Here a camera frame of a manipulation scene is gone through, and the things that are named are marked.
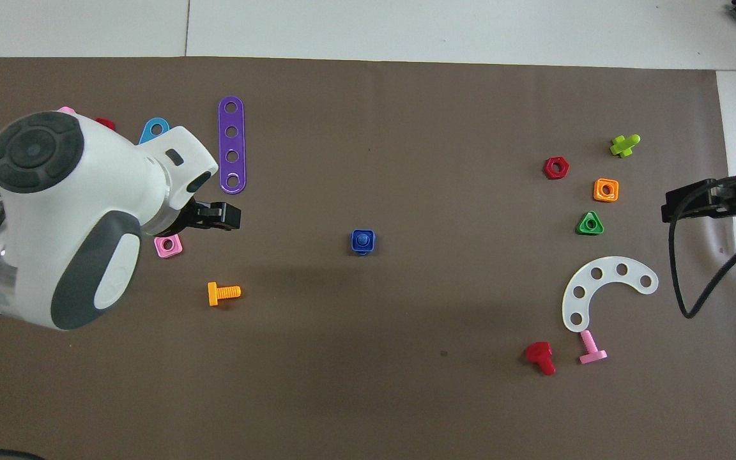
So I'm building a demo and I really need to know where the blue two-hole strip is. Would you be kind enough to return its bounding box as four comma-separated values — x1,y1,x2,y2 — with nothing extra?
139,117,171,146

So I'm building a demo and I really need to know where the pink square nut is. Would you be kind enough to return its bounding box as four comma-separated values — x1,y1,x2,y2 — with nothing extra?
154,234,184,259

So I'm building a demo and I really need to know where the white curved five-hole strip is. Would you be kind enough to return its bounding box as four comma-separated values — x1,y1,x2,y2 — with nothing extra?
562,256,660,334

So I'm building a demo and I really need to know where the green triangle nut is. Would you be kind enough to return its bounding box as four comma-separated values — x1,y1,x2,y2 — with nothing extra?
576,210,605,236

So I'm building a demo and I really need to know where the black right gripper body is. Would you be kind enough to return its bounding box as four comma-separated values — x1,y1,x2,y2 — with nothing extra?
662,172,736,225

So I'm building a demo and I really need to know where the purple four-hole strip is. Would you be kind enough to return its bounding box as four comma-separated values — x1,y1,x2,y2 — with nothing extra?
218,96,247,195

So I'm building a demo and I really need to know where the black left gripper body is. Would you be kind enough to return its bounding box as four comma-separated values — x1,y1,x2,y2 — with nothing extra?
176,200,242,234

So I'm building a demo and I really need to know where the lime green cross screw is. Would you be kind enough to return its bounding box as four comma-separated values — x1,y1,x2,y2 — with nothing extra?
609,134,641,158

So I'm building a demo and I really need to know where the red plastic screw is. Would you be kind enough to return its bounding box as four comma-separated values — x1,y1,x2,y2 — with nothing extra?
525,341,557,376

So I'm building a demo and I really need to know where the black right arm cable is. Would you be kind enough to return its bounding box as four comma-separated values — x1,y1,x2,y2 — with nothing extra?
667,179,736,319

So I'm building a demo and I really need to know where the brown table mat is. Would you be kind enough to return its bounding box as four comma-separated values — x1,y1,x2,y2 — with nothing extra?
0,56,736,460

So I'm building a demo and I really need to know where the orange plastic screw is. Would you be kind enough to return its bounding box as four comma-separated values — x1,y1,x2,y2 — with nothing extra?
207,281,242,307

